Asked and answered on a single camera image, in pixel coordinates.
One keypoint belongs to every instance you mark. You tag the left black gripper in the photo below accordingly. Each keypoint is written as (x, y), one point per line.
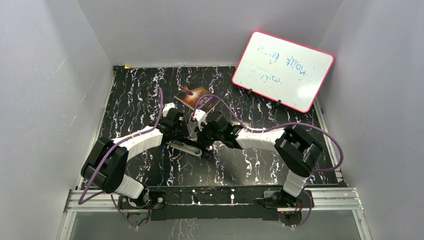
(182, 132)

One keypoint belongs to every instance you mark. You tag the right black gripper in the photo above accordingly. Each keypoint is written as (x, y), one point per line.
(201, 135)

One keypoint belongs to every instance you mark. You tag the black stapler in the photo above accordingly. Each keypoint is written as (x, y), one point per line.
(194, 142)

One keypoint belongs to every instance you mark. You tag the beige stapler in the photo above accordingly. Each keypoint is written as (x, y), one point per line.
(183, 147)

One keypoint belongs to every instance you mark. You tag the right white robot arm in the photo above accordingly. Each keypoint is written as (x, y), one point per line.
(297, 148)

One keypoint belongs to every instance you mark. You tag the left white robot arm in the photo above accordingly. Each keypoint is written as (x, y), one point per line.
(111, 177)

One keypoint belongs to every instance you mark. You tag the dark paperback book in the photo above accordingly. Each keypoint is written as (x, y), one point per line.
(192, 94)

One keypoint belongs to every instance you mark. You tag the pink framed whiteboard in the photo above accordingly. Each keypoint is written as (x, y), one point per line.
(284, 71)

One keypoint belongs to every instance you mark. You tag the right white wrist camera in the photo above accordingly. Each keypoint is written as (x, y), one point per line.
(199, 116)

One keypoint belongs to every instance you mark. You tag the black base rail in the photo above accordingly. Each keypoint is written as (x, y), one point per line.
(266, 202)

